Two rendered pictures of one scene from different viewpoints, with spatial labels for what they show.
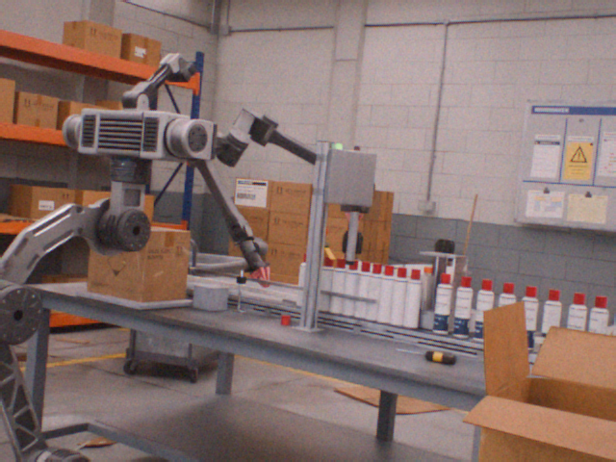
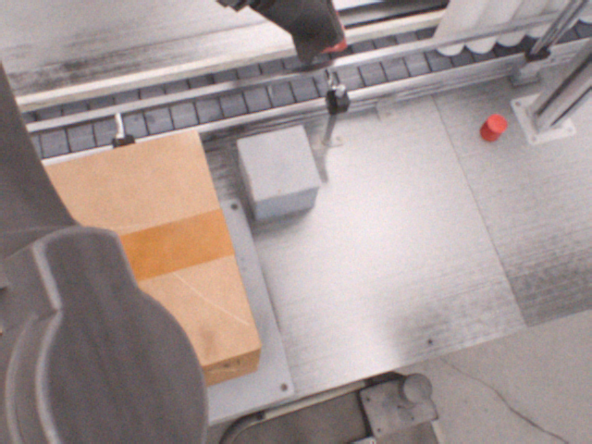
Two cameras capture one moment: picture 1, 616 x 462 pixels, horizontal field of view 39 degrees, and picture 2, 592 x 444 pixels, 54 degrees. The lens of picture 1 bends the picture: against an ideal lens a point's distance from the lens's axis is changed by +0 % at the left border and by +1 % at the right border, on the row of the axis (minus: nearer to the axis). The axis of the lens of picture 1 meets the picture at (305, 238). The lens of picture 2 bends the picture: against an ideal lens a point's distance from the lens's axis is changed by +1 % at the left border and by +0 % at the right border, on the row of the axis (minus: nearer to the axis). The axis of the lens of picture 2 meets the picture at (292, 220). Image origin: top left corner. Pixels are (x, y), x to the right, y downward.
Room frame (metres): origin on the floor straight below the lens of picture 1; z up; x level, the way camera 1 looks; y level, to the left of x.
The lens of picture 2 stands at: (3.12, 0.64, 1.67)
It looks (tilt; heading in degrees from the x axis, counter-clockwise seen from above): 71 degrees down; 297
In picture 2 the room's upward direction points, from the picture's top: 12 degrees clockwise
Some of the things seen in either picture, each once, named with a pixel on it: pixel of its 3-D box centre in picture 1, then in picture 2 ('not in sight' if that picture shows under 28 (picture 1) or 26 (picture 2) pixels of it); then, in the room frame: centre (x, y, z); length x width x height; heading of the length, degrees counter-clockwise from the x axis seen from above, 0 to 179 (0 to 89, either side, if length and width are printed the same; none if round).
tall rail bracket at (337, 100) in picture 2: (243, 290); (327, 104); (3.31, 0.22, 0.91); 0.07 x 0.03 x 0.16; 144
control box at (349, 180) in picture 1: (346, 177); not in sight; (3.05, -0.13, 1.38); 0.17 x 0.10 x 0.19; 109
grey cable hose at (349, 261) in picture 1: (352, 235); not in sight; (3.01, -0.16, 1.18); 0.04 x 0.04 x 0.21
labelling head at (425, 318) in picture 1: (439, 291); not in sight; (3.01, -0.49, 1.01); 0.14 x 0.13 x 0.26; 54
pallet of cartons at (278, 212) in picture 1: (308, 267); not in sight; (7.18, -0.04, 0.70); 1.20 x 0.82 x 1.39; 61
